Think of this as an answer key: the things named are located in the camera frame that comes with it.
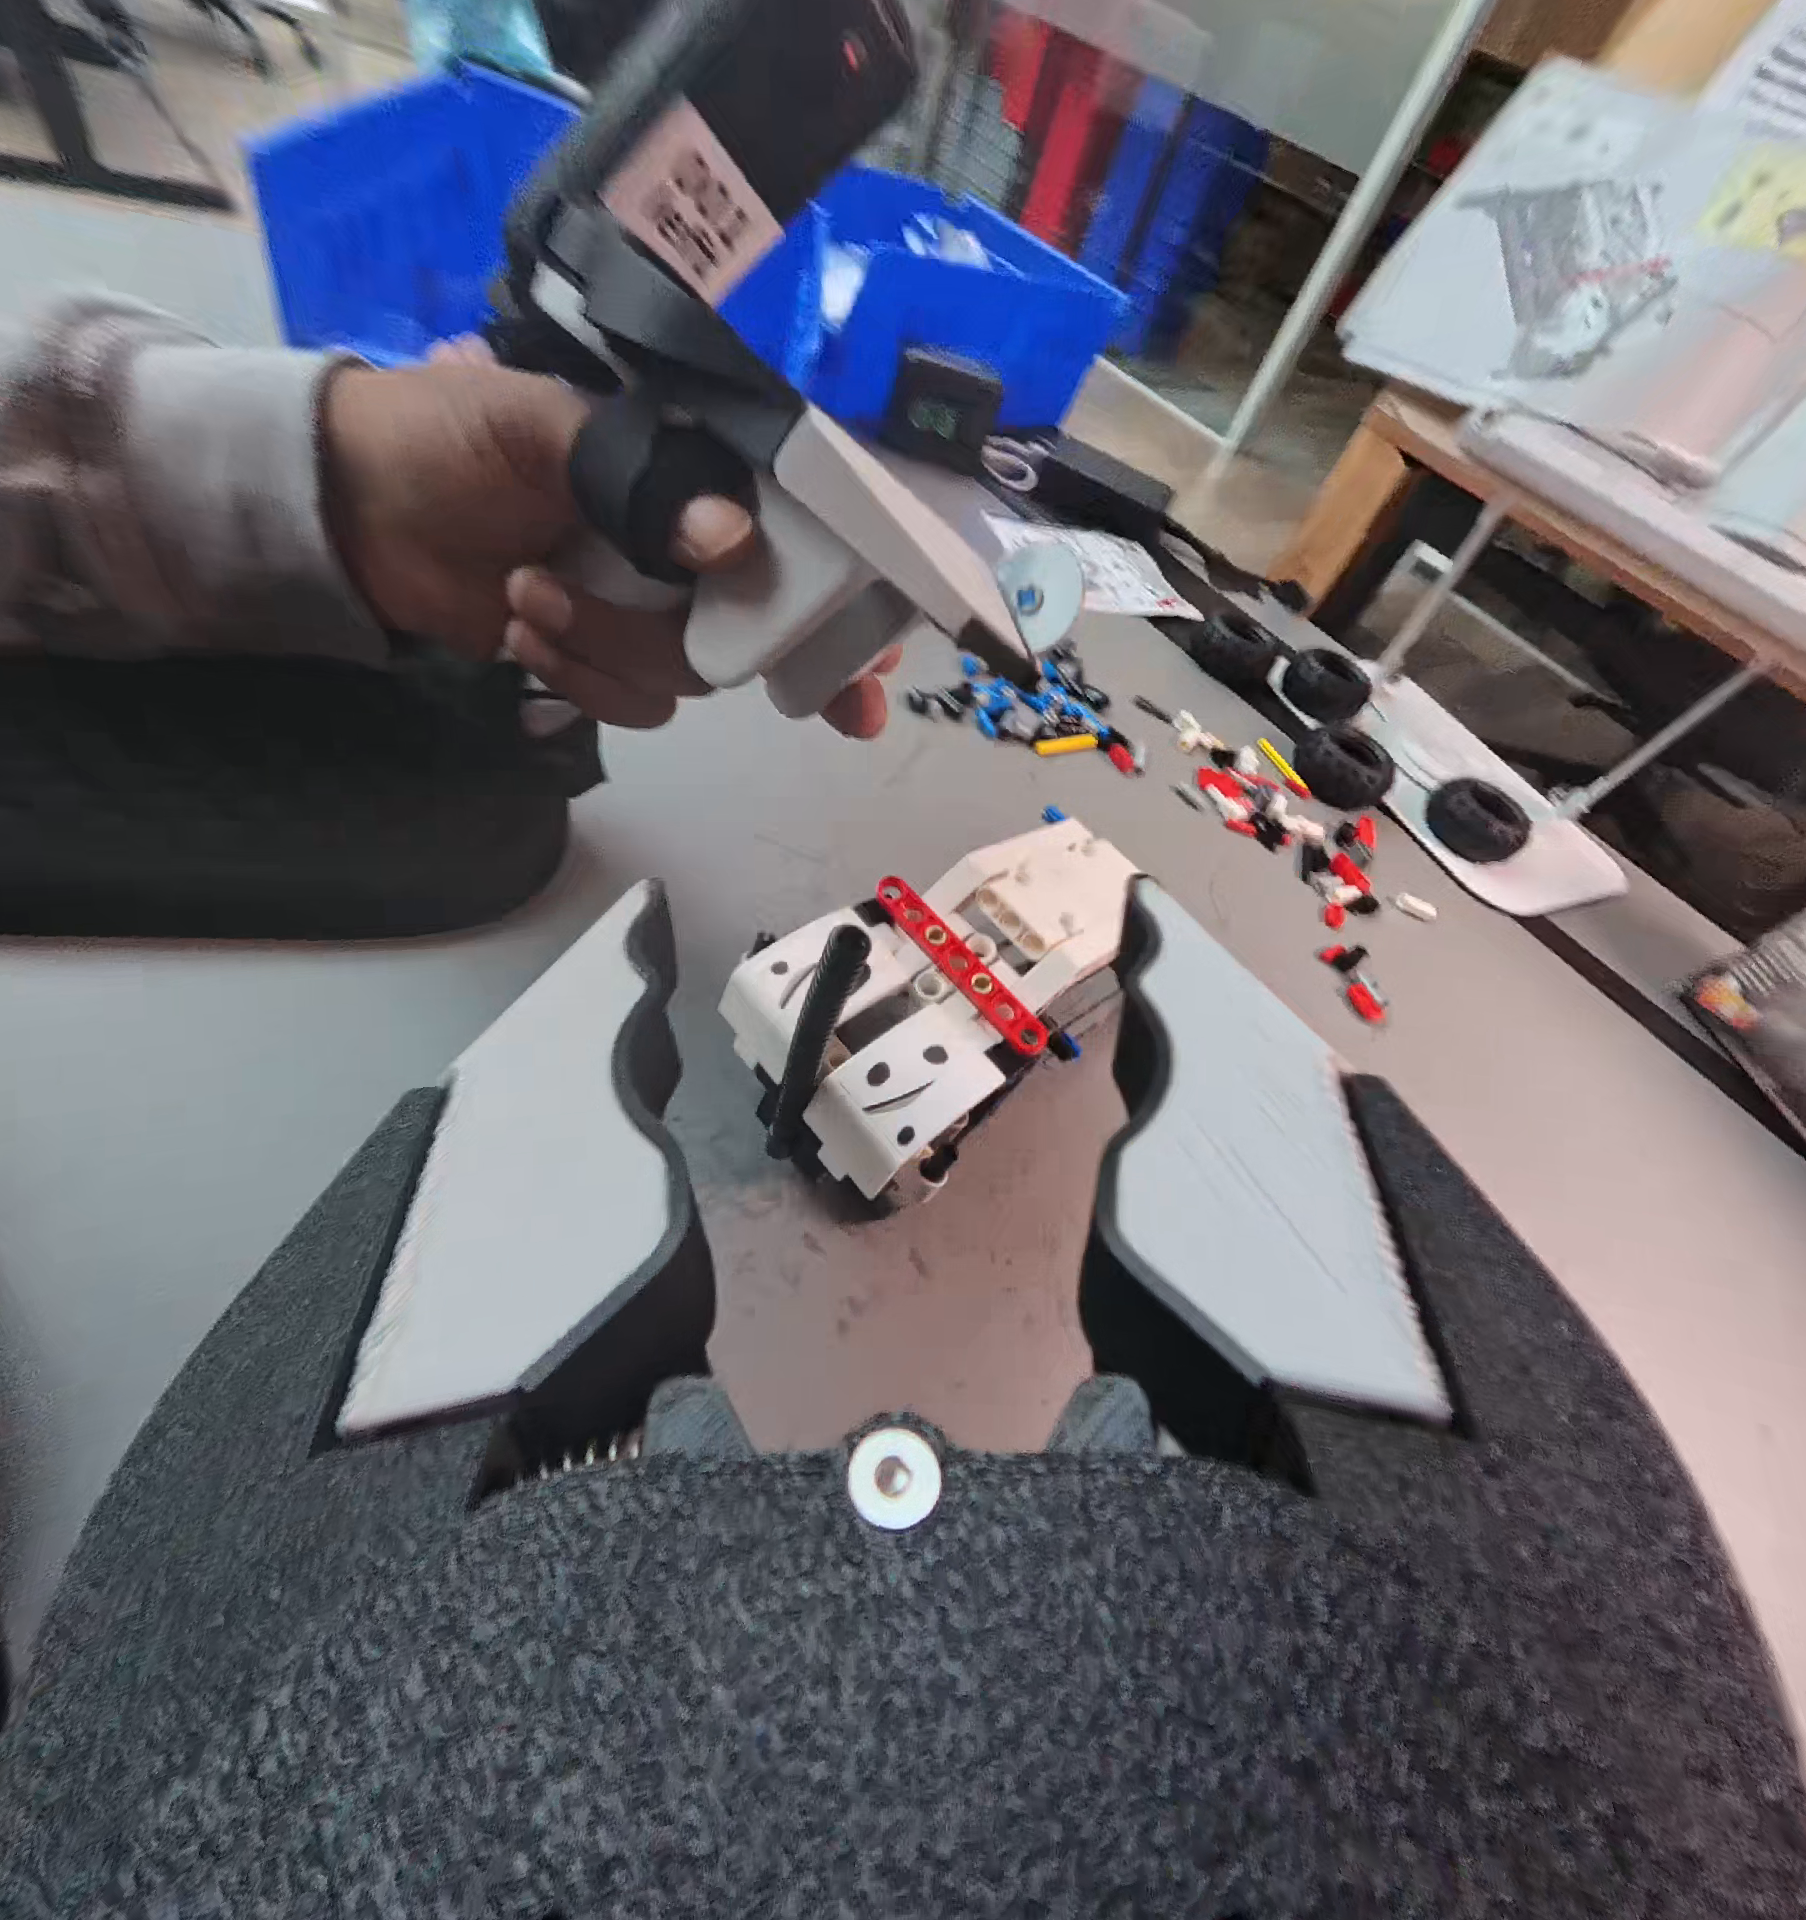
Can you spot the black adapter box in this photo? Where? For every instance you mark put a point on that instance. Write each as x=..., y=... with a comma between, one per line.
x=1105, y=476

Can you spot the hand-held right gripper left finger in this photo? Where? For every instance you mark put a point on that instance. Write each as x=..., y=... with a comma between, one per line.
x=529, y=1200

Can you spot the black toy tyre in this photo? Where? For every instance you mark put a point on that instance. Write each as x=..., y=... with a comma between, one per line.
x=1237, y=647
x=1327, y=685
x=1347, y=765
x=1478, y=819

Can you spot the person's left hand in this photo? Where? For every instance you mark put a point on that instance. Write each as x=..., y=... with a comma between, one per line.
x=438, y=496

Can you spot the pile of blue black pins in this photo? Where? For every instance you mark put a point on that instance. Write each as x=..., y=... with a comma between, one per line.
x=1016, y=705

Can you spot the printed toy truck box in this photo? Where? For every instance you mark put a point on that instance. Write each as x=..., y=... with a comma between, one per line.
x=1797, y=1004

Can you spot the blue plastic bin with tag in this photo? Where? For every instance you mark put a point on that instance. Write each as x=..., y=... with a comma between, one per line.
x=379, y=211

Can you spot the pile of red white parts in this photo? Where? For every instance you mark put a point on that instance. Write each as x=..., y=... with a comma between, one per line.
x=1292, y=818

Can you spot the wooden background table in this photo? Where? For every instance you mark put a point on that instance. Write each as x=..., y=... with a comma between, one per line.
x=48, y=90

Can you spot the white black toy truck chassis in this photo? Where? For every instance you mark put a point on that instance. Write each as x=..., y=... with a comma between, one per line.
x=1040, y=884

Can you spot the shelf of coloured bins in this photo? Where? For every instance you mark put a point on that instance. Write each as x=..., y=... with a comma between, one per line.
x=1113, y=164

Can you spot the grey desk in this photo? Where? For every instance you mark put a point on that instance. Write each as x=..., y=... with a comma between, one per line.
x=245, y=1050

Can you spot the grey round toy disc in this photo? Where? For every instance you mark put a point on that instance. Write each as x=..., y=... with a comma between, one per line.
x=1046, y=593

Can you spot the black power bank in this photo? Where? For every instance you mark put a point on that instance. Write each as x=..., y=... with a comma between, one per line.
x=943, y=407

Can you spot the printed task sheet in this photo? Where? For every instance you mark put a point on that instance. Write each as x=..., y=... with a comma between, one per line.
x=1802, y=76

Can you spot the open instruction booklet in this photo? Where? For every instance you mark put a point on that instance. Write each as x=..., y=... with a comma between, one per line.
x=1592, y=255

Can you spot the white book stand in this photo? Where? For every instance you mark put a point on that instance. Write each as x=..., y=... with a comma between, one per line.
x=1535, y=870

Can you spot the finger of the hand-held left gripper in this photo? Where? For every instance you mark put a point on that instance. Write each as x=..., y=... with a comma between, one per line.
x=890, y=501

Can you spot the white sticker sheet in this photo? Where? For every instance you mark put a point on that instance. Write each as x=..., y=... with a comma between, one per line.
x=1121, y=578

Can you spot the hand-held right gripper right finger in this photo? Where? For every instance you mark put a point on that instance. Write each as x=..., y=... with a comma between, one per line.
x=1264, y=1200

